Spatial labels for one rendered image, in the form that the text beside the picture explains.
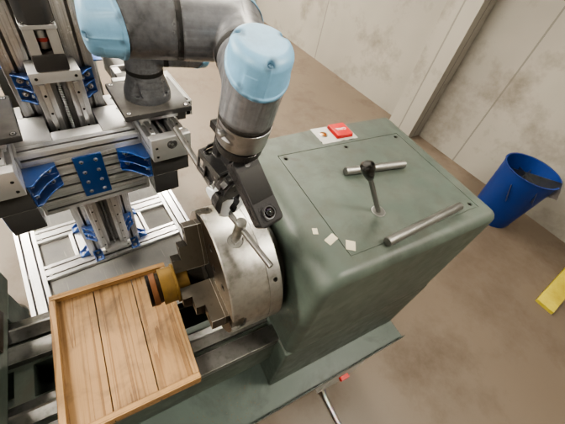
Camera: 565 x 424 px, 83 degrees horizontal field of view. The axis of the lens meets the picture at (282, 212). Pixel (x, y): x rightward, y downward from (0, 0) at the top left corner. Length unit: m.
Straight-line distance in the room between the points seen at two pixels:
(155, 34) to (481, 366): 2.32
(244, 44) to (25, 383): 0.94
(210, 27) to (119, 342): 0.79
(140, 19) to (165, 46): 0.04
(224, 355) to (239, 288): 0.32
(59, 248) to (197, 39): 1.75
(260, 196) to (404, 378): 1.75
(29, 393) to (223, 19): 0.93
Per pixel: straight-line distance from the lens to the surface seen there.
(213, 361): 0.96
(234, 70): 0.37
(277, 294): 0.74
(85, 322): 1.03
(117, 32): 0.44
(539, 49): 3.46
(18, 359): 1.07
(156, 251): 1.93
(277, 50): 0.38
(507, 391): 2.46
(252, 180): 0.49
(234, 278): 0.68
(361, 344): 1.44
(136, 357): 0.96
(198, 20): 0.45
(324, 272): 0.67
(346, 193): 0.83
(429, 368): 2.21
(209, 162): 0.52
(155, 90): 1.19
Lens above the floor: 1.79
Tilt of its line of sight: 47 degrees down
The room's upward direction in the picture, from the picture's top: 15 degrees clockwise
